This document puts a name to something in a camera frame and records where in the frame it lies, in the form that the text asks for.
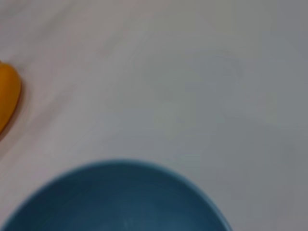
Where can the blue bowl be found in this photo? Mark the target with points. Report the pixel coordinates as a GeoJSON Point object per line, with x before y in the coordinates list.
{"type": "Point", "coordinates": [120, 199]}

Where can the yellow banana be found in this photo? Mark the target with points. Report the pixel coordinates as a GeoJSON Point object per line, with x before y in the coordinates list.
{"type": "Point", "coordinates": [8, 96]}

